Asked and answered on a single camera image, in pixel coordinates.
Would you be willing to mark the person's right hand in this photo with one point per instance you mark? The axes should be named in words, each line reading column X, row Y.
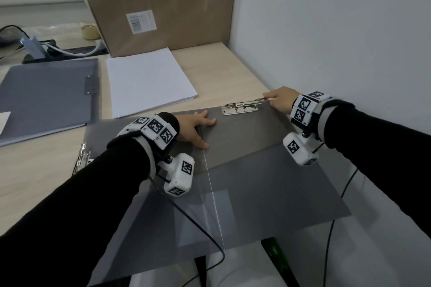
column 283, row 98

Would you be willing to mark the person's left hand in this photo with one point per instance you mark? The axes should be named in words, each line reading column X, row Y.
column 190, row 128

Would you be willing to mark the stack of white papers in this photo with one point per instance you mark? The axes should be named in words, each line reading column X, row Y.
column 148, row 81

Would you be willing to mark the dark grey folder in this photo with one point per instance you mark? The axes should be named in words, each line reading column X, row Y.
column 269, row 179

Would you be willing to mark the light grey folder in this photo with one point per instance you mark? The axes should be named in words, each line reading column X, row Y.
column 43, row 95

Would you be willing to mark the person's left forearm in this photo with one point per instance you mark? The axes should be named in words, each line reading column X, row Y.
column 67, row 212

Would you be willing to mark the person's right forearm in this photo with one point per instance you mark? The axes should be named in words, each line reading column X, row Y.
column 387, row 149

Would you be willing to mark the right wrist marker band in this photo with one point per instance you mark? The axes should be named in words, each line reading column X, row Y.
column 304, row 108

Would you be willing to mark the wrist marker band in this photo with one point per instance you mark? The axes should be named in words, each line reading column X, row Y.
column 156, row 128
column 304, row 108

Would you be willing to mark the left wrist marker band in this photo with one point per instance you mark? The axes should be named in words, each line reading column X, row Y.
column 156, row 128

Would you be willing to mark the large flat cardboard package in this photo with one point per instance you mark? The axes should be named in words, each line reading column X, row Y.
column 168, row 11

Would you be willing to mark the beige tape roll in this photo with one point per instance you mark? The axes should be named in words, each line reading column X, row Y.
column 89, row 31

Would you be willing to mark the black phone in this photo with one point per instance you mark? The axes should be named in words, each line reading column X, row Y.
column 67, row 50

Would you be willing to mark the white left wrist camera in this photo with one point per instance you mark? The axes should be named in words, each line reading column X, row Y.
column 178, row 175

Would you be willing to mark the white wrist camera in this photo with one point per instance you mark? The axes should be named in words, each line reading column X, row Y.
column 298, row 149
column 178, row 175

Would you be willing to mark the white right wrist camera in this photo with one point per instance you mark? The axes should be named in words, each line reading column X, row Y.
column 298, row 149

